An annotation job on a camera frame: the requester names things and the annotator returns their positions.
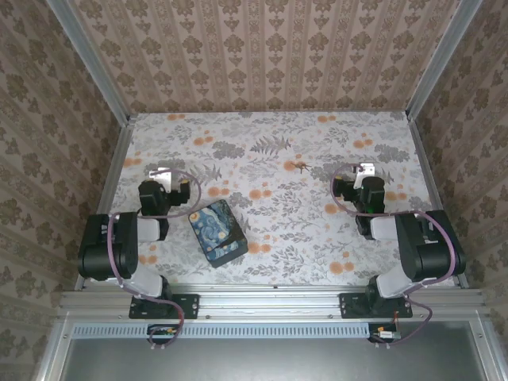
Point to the starry night tin box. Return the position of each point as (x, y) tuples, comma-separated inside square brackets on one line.
[(216, 234)]

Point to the silver spare key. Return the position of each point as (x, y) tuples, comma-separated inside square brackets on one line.
[(306, 169)]

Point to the thin wooden stick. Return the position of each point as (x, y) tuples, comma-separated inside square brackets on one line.
[(297, 165)]

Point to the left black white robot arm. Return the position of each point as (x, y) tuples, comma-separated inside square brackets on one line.
[(119, 246)]

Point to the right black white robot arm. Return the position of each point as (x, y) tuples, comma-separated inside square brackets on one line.
[(420, 246)]

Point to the small connector board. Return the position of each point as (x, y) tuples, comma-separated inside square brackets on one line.
[(162, 332), (385, 334)]

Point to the grey metal sheet panel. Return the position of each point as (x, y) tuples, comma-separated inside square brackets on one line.
[(270, 361)]

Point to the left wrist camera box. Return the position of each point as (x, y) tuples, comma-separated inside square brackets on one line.
[(162, 178)]

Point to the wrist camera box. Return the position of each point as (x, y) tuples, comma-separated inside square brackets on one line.
[(367, 170), (162, 178)]

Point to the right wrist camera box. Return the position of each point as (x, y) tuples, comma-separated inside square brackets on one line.
[(367, 170)]

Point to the aluminium table side rail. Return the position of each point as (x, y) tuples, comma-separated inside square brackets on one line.
[(432, 178), (118, 158)]

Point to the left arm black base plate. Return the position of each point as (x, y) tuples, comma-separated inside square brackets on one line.
[(186, 305)]

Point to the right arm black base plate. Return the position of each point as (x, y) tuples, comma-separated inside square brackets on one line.
[(351, 306)]

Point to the aluminium mounting rail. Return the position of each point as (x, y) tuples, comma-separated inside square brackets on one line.
[(270, 301)]

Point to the aluminium frame post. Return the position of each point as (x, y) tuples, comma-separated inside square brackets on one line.
[(88, 59), (442, 59)]

